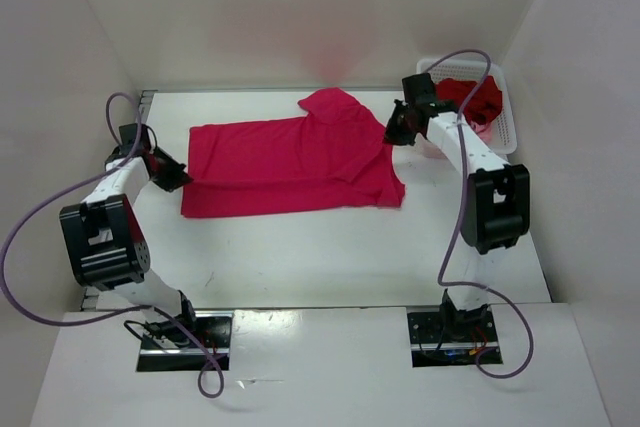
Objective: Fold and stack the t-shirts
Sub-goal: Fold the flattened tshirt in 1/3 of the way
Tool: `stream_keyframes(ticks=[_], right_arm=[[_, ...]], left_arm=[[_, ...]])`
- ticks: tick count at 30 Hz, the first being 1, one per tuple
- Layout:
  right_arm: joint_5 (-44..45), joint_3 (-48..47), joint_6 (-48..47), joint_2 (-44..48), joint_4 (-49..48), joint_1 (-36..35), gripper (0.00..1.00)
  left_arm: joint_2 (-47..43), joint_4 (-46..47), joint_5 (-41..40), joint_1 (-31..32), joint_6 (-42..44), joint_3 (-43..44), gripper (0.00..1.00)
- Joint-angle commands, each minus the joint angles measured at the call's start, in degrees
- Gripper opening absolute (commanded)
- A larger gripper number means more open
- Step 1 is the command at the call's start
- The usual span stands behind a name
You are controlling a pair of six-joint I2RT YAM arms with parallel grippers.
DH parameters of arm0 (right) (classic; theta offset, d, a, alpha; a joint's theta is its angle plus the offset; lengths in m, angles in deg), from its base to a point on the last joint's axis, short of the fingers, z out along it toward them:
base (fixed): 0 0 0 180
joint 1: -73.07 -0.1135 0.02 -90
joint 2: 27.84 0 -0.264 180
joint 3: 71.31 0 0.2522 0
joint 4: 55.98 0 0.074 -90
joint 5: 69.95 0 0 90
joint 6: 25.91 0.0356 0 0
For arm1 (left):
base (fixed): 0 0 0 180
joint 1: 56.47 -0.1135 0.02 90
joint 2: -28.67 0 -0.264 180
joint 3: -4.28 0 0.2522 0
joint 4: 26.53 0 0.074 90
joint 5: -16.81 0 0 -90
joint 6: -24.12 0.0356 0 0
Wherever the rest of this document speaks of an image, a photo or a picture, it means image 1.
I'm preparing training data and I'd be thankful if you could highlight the dark red t shirt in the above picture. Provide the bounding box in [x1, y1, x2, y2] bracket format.
[436, 76, 503, 130]

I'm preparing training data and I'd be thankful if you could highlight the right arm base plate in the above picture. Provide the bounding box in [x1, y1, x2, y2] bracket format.
[406, 307, 503, 368]

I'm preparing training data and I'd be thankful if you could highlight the white plastic basket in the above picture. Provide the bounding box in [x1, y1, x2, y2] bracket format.
[416, 56, 517, 156]

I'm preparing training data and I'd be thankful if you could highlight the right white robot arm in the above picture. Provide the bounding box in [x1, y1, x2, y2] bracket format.
[384, 72, 530, 340]

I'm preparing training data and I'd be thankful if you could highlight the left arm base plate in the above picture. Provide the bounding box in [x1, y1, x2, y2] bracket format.
[123, 310, 233, 373]

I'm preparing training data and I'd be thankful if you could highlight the light pink t shirt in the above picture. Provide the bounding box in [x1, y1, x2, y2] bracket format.
[471, 122, 493, 144]

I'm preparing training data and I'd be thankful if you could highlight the magenta t shirt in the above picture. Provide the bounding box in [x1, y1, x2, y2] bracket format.
[181, 88, 405, 219]

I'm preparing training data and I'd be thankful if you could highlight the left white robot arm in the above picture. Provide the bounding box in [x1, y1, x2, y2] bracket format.
[59, 124, 200, 347]

